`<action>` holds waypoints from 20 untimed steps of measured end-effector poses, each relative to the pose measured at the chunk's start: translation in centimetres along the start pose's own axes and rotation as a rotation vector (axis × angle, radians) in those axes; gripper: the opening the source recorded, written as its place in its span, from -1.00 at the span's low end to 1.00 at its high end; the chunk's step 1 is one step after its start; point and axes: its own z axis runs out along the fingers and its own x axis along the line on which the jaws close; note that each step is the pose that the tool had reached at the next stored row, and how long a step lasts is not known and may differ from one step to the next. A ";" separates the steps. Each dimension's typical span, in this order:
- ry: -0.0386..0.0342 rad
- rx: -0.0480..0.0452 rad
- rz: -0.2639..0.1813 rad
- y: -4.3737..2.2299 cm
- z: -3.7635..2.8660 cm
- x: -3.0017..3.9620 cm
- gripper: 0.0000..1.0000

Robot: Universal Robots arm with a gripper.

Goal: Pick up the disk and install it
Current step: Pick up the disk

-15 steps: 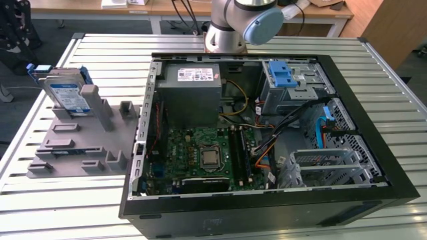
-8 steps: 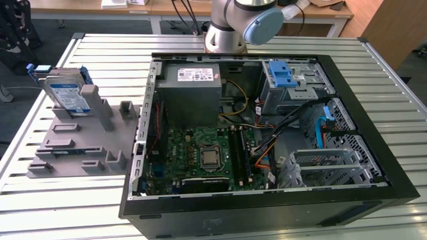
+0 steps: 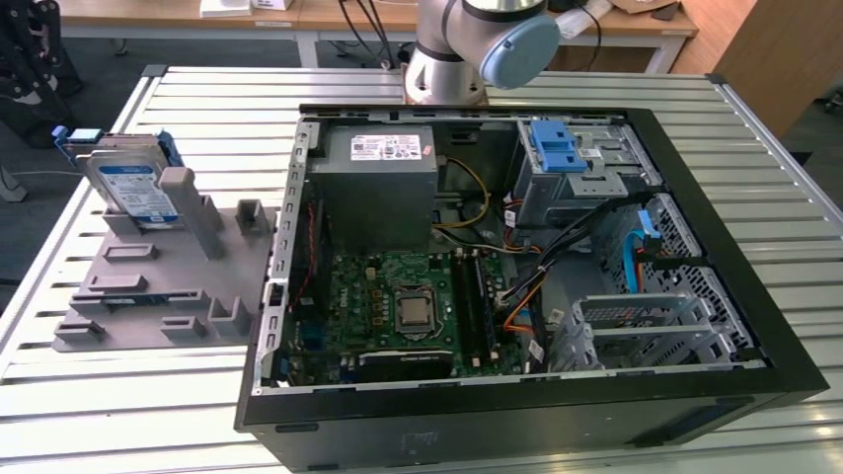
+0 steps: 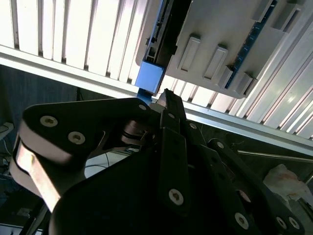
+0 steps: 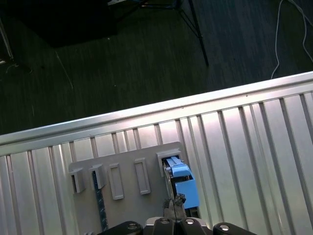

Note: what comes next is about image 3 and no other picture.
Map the hard disk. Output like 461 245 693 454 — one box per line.
51 125 184 231

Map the blue disk wire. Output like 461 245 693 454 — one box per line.
620 209 663 295

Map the wooden desk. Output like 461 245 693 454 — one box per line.
56 0 699 75

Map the large white box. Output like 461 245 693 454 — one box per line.
199 0 253 19

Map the white floor stand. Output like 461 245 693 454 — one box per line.
0 165 29 202

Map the grey parts rack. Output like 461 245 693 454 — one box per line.
52 166 277 355

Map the grey power supply unit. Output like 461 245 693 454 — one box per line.
308 122 441 253

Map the green motherboard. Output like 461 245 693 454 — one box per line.
288 249 548 386

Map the silver CPU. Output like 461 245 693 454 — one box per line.
397 298 436 330

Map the blue drive latch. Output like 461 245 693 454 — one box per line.
528 119 587 174

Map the CPU socket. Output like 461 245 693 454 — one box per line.
391 283 443 343

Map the black RAM slot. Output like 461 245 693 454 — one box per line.
468 249 501 364
453 249 484 369

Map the black graphics card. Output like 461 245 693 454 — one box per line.
355 348 456 381

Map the metal drive cage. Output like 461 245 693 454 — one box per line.
512 118 664 231

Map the brown cardboard piece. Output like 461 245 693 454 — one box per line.
608 0 680 24

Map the black PC case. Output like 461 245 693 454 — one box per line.
235 102 829 473

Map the wooden cabinet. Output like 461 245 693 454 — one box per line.
671 0 843 139

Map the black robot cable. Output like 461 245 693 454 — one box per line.
339 0 396 65

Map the thin red case wire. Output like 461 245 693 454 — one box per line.
299 201 324 302

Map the yellow wire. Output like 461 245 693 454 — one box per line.
431 157 492 231

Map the black wire bundle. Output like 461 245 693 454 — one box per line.
499 192 653 305

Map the orange wire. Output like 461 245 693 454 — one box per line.
501 295 539 338

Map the black disk power wire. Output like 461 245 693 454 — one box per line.
648 236 705 271

